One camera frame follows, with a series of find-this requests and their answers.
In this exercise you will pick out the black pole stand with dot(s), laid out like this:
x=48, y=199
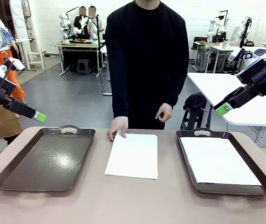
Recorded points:
x=245, y=32

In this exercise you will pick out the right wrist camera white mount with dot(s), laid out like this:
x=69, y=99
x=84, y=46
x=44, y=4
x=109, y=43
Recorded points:
x=235, y=54

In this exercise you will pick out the person left forearm black sleeve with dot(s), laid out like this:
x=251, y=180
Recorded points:
x=175, y=93

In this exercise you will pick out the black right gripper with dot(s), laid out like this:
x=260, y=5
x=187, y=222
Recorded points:
x=262, y=80

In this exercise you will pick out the black stool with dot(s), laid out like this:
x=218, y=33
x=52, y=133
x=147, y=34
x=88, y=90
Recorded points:
x=186, y=117

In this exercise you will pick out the person right forearm black sleeve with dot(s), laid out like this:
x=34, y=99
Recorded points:
x=121, y=100

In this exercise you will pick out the background person white shirt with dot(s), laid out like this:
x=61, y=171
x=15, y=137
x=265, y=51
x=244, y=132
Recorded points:
x=92, y=25

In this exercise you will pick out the white monitor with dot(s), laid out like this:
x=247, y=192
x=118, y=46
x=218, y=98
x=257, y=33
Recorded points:
x=235, y=33

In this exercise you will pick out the white A4 paper stack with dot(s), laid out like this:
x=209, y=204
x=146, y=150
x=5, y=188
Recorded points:
x=132, y=158

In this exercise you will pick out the person left hand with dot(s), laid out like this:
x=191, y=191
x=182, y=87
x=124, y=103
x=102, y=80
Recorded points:
x=165, y=113

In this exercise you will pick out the white paper cup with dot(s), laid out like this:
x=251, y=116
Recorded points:
x=225, y=45

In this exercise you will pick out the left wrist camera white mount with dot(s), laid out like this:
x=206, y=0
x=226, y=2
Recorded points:
x=16, y=64

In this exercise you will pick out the white A4 paper pile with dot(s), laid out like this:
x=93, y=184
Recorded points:
x=216, y=161

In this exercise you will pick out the black office chair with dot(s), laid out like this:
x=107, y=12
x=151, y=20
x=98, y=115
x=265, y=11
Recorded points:
x=199, y=40

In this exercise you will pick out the tall white air conditioner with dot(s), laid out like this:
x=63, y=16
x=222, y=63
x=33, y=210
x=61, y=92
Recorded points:
x=18, y=21

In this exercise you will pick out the background white robot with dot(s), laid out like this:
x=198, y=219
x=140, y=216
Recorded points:
x=64, y=30
x=213, y=25
x=83, y=23

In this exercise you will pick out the black floor tripod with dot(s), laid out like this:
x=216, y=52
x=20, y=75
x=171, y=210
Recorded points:
x=26, y=69

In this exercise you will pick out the long white background table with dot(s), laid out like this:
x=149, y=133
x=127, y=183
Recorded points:
x=219, y=48

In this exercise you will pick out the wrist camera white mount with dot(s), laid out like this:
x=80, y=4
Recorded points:
x=235, y=54
x=16, y=64

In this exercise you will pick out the background person dark jacket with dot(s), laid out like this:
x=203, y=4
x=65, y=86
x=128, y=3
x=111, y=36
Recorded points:
x=78, y=22

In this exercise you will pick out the person right hand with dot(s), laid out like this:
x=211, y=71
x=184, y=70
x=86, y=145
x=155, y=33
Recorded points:
x=120, y=126

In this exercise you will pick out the wooden top background table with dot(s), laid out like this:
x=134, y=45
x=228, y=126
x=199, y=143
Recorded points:
x=81, y=45

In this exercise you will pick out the person orange trousers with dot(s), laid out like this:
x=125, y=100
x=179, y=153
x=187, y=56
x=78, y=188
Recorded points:
x=16, y=89

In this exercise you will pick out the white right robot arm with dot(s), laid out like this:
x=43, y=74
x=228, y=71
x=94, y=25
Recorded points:
x=258, y=64

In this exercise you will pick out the person black sweater torso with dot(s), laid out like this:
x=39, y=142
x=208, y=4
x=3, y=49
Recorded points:
x=146, y=58

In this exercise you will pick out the grey plastic stool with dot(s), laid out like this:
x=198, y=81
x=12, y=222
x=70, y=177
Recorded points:
x=84, y=64

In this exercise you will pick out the white wooden stool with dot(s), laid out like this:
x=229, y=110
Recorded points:
x=35, y=54

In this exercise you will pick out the brown plastic tray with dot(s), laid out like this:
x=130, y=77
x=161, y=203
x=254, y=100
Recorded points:
x=18, y=177
x=228, y=190

